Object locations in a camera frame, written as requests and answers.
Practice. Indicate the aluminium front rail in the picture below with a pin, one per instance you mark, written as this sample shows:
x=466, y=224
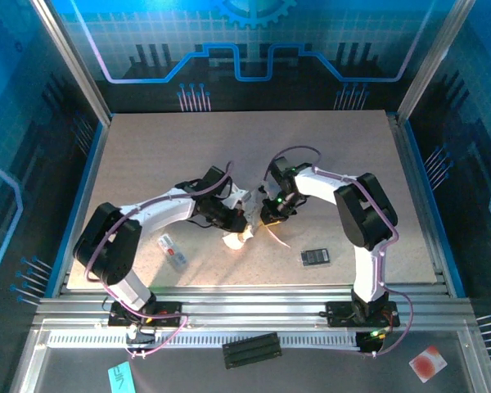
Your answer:
x=249, y=305

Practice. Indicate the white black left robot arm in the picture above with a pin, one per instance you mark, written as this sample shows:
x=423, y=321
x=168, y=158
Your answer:
x=106, y=245

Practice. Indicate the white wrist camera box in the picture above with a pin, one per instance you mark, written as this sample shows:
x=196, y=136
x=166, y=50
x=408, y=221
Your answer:
x=266, y=191
x=235, y=198

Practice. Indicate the black flat packet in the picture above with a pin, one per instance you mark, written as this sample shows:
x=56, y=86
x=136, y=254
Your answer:
x=316, y=258

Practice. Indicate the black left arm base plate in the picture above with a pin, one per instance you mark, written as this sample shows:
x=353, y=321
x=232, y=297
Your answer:
x=169, y=317

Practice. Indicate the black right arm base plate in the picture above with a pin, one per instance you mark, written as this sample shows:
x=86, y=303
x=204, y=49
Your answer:
x=337, y=315

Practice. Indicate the white shoe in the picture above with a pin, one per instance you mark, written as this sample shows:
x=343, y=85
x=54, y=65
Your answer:
x=234, y=242

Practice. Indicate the aluminium side rail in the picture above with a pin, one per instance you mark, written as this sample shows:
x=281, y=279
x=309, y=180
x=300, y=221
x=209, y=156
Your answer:
x=420, y=204

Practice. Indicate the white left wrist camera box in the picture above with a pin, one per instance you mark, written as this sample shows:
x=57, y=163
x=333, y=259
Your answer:
x=235, y=198

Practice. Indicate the white card with red circle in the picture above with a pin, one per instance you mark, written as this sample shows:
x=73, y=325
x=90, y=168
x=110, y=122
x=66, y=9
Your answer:
x=427, y=364

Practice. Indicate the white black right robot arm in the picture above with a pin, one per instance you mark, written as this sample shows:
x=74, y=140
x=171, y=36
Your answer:
x=364, y=213

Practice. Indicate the aluminium corner post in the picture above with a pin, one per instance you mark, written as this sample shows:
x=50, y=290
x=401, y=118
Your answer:
x=431, y=61
x=74, y=61

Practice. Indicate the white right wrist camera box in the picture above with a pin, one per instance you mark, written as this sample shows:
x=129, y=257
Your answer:
x=266, y=191

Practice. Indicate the black ridged block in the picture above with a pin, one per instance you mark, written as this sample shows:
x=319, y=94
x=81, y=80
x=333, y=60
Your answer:
x=251, y=350

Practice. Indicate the blue table edge strip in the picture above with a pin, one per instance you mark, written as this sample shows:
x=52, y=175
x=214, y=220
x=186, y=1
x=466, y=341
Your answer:
x=82, y=200
x=431, y=200

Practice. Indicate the teal card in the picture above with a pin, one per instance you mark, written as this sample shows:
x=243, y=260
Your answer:
x=120, y=378

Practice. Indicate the black controller box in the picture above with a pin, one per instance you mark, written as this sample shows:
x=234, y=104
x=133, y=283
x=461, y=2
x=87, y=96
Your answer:
x=366, y=346

